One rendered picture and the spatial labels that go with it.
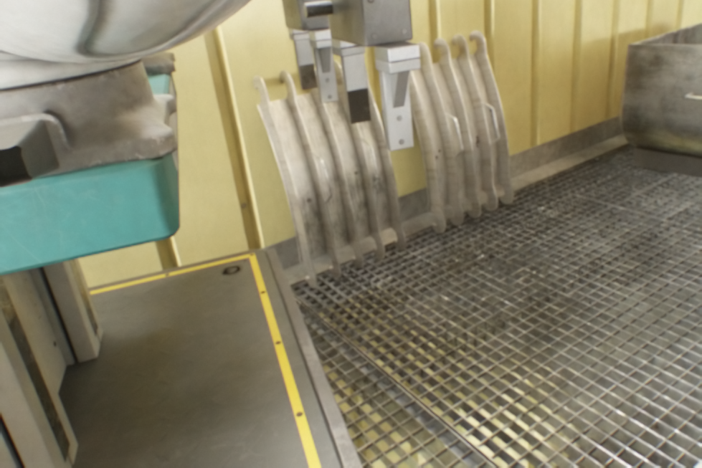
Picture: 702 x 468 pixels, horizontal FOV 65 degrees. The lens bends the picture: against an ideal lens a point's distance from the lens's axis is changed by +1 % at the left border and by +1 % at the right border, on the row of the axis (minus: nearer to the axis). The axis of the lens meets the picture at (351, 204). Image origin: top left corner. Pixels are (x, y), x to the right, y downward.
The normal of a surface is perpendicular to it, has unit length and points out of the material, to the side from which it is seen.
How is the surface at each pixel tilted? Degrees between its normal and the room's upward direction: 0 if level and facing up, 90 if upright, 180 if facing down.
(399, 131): 90
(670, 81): 90
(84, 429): 0
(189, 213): 90
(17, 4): 136
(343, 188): 90
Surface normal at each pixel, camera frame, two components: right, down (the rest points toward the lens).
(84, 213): 0.29, 0.33
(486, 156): -0.83, 0.30
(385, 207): 0.54, 0.24
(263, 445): -0.11, -0.92
